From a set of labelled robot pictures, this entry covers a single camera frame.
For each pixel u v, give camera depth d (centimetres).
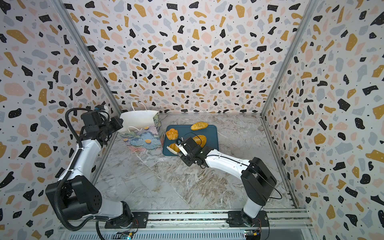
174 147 96
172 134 103
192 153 66
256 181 45
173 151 87
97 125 62
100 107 71
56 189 40
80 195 43
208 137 103
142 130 78
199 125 110
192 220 76
